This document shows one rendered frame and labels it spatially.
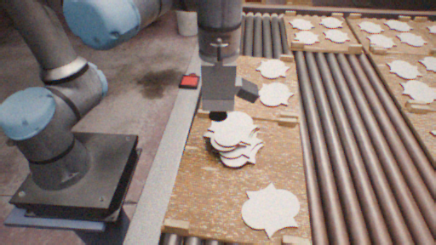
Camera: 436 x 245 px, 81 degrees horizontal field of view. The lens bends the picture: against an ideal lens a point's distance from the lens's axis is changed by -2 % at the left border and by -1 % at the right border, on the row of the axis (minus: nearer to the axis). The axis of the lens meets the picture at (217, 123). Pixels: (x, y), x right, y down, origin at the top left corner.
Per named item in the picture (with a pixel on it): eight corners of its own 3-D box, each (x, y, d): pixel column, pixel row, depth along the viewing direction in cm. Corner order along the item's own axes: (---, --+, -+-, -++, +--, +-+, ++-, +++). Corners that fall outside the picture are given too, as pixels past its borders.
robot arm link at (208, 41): (240, 16, 46) (243, 35, 40) (238, 40, 49) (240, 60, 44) (198, 15, 46) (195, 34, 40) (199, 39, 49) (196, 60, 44)
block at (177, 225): (164, 230, 60) (163, 225, 58) (166, 222, 61) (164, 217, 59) (189, 234, 59) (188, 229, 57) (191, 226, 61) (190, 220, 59)
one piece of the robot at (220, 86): (270, 48, 41) (258, 122, 53) (263, 26, 48) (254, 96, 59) (195, 47, 41) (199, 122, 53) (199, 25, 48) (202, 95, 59)
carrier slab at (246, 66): (198, 114, 91) (197, 111, 90) (218, 56, 120) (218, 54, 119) (299, 126, 87) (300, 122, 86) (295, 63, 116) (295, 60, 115)
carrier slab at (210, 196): (160, 232, 61) (159, 230, 60) (195, 117, 90) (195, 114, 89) (311, 254, 57) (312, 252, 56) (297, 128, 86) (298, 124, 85)
